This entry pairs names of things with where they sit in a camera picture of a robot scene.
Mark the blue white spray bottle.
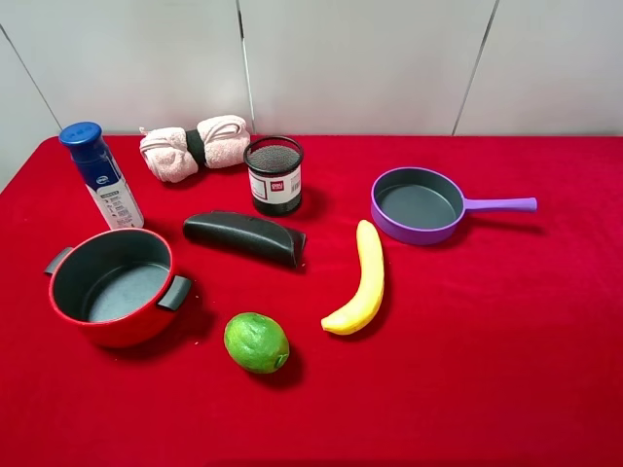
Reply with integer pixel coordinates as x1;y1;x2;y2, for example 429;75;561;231
58;122;144;230

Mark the yellow toy banana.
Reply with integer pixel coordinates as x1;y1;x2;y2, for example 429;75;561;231
320;220;385;336

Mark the black mesh pen holder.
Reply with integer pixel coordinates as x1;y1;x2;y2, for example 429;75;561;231
243;136;304;217

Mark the red toy cooking pot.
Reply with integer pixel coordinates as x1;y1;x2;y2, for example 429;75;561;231
45;228;192;348

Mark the rolled pink towel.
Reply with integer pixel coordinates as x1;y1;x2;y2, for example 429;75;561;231
139;115;250;183

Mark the black glasses case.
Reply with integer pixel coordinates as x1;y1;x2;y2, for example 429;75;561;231
183;211;307;269

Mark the green lime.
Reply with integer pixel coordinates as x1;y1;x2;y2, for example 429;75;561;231
224;312;290;374

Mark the purple toy frying pan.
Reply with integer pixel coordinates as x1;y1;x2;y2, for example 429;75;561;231
371;166;537;246

